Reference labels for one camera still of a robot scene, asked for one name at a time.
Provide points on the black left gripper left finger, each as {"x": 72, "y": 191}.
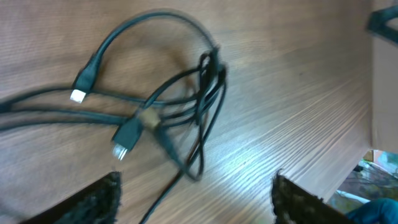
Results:
{"x": 97, "y": 203}

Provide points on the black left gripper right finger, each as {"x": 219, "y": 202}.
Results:
{"x": 293, "y": 204}

